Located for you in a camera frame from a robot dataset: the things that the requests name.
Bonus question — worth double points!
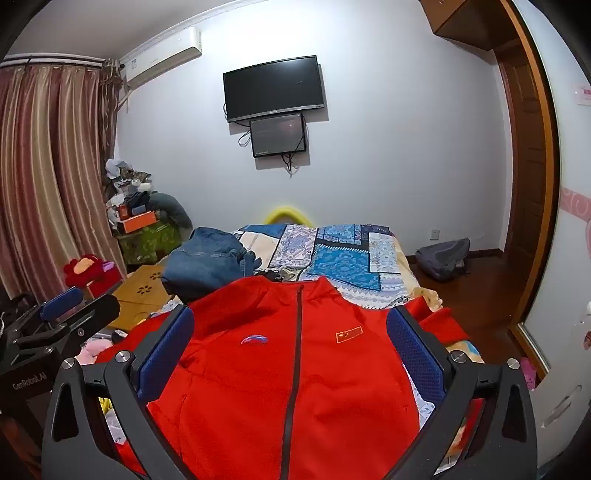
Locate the yellow foam ring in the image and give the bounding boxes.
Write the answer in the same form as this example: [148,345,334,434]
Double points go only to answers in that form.
[262,206,319,228]

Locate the white air conditioner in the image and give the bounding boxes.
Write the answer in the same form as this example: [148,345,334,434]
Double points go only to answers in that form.
[121,26,204,90]

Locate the red plush toy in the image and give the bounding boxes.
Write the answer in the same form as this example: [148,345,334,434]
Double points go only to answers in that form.
[63,253,123,296]

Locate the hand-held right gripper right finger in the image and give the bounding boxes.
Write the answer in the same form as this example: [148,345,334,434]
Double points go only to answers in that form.
[387,305,539,480]

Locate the wooden overhead cabinet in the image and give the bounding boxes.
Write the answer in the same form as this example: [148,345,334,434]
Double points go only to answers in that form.
[420,0,513,51]

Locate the pink slipper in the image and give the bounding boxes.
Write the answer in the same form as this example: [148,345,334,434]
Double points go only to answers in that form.
[519,357,539,393]

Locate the blue jeans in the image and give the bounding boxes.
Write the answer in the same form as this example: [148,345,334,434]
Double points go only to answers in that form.
[161,226,264,301]

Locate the red zip jacket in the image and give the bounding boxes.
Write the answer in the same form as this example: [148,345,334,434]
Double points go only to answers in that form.
[95,275,485,480]

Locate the black wall television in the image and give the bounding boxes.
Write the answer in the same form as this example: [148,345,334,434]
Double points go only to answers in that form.
[222,55,328,123]

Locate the tan cartoon print blanket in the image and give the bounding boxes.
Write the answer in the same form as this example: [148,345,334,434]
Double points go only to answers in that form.
[397,249,483,365]

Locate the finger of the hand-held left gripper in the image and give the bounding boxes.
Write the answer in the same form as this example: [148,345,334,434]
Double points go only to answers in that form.
[4,286,86,340]
[14,294,122,365]

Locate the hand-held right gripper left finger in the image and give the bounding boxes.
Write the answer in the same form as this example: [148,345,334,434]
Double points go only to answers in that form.
[41,305,208,480]

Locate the white wardrobe door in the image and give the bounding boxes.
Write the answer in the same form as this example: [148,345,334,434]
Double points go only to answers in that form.
[510,0,591,472]

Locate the wooden door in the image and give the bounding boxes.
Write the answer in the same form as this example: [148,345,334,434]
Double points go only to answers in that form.
[496,39,555,324]

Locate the wooden stool with flower cutouts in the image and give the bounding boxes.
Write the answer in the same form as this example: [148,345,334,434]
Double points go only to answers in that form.
[111,263,178,330]

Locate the striped brown curtain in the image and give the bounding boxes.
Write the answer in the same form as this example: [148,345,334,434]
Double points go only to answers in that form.
[0,58,122,301]

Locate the small black monitor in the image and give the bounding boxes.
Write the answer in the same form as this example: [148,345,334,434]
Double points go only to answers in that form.
[250,112,308,158]

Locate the blue patchwork blanket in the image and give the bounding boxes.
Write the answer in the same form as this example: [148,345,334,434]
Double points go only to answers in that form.
[233,223,446,425]

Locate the orange box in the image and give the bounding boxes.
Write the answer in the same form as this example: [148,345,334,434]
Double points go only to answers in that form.
[121,210,160,234]

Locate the grey backpack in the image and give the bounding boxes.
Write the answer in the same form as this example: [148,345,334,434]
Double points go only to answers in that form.
[414,237,472,282]

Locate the pile of household clutter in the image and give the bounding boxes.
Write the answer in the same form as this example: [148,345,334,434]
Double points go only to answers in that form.
[104,158,160,222]

